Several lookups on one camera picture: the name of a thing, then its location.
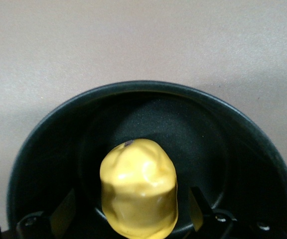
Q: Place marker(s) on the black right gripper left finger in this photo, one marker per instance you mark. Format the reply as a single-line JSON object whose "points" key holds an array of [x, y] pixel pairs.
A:
{"points": [[41, 226]]}

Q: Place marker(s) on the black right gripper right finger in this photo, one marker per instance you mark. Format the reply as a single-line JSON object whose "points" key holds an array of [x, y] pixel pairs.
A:
{"points": [[213, 224]]}

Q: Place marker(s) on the yellow potato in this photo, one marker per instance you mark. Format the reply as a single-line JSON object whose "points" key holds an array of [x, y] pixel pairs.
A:
{"points": [[138, 189]]}

